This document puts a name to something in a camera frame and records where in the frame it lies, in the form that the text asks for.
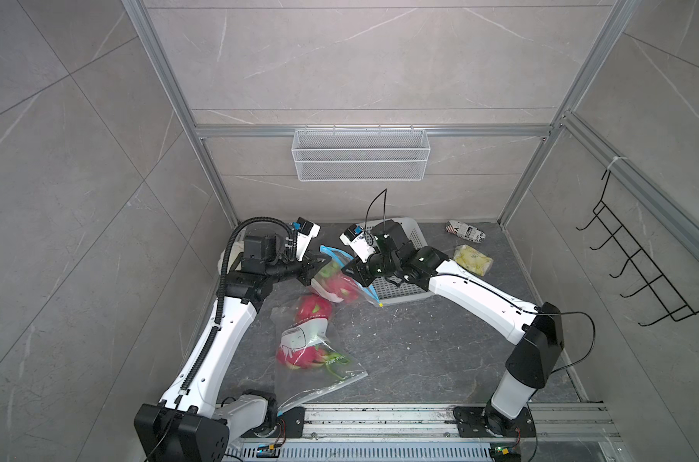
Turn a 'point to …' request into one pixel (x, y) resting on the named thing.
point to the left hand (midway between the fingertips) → (329, 254)
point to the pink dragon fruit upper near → (312, 306)
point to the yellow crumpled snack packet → (473, 259)
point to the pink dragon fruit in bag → (331, 276)
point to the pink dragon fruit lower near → (307, 357)
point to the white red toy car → (465, 231)
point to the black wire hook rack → (676, 306)
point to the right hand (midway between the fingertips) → (347, 267)
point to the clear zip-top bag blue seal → (366, 292)
